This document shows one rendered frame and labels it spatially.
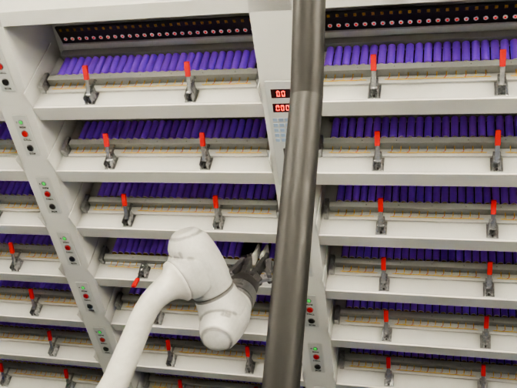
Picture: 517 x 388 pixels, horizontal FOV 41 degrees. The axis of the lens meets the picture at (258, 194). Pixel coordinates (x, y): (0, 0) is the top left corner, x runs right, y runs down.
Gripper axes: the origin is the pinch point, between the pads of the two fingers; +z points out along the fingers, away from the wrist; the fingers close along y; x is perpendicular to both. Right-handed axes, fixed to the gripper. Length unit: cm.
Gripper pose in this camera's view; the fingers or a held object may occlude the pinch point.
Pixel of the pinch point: (260, 254)
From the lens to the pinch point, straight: 191.6
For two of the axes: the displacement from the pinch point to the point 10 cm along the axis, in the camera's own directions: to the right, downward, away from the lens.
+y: -9.6, -0.1, 2.7
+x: 0.9, 9.2, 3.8
